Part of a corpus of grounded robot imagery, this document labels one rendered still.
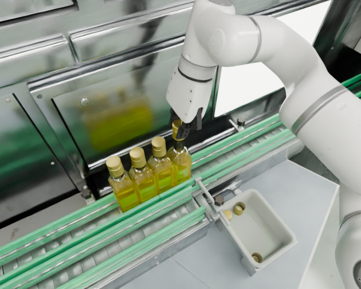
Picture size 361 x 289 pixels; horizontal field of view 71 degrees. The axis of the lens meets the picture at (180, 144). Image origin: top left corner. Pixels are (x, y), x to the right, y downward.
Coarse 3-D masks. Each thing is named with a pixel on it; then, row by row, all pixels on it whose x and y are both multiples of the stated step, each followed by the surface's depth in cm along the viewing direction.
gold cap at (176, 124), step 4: (176, 120) 62; (180, 120) 62; (172, 124) 62; (176, 124) 62; (180, 124) 62; (172, 128) 62; (176, 128) 61; (172, 132) 63; (176, 132) 62; (172, 136) 64
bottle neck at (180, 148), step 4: (176, 140) 65; (180, 140) 68; (184, 140) 66; (176, 144) 66; (180, 144) 66; (184, 144) 67; (176, 148) 67; (180, 148) 67; (184, 148) 69; (176, 152) 69; (180, 152) 68
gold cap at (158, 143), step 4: (156, 136) 64; (160, 136) 64; (152, 140) 63; (156, 140) 63; (160, 140) 63; (164, 140) 63; (152, 144) 62; (156, 144) 62; (160, 144) 62; (164, 144) 63; (152, 148) 63; (156, 148) 62; (160, 148) 62; (164, 148) 64; (152, 152) 65; (156, 152) 63; (160, 152) 63; (164, 152) 65; (156, 156) 65; (160, 156) 65
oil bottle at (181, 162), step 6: (168, 150) 71; (186, 150) 70; (168, 156) 71; (174, 156) 69; (180, 156) 69; (186, 156) 69; (174, 162) 69; (180, 162) 70; (186, 162) 71; (174, 168) 71; (180, 168) 72; (186, 168) 74; (174, 174) 74; (180, 174) 75; (186, 174) 76; (174, 180) 77; (180, 180) 77; (186, 180) 79
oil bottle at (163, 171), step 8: (152, 160) 68; (168, 160) 68; (152, 168) 68; (160, 168) 67; (168, 168) 69; (160, 176) 70; (168, 176) 72; (160, 184) 73; (168, 184) 75; (160, 192) 76
